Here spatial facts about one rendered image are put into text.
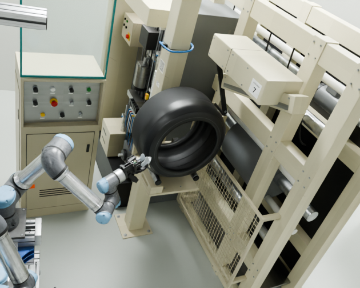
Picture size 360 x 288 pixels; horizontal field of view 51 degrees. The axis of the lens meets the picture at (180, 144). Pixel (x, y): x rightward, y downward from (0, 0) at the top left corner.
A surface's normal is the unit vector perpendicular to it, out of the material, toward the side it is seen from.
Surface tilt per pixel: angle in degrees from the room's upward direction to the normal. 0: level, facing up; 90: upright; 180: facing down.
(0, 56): 90
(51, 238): 0
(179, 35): 90
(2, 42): 90
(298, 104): 72
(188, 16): 90
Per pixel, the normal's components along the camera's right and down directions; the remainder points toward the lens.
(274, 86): 0.39, 0.60
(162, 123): -0.15, 0.07
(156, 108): -0.48, -0.51
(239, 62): -0.89, 0.06
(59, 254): 0.23, -0.80
